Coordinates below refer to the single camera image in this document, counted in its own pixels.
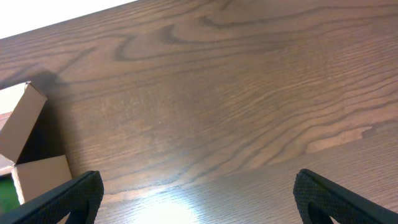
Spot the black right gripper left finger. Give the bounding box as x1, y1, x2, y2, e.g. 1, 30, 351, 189
1, 170, 104, 224

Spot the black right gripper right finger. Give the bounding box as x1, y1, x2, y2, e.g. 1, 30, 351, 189
293, 169, 397, 224

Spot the green tape roll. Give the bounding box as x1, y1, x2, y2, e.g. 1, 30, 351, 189
0, 174, 20, 215

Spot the brown cardboard box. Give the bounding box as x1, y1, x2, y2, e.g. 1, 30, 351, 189
1, 82, 72, 206

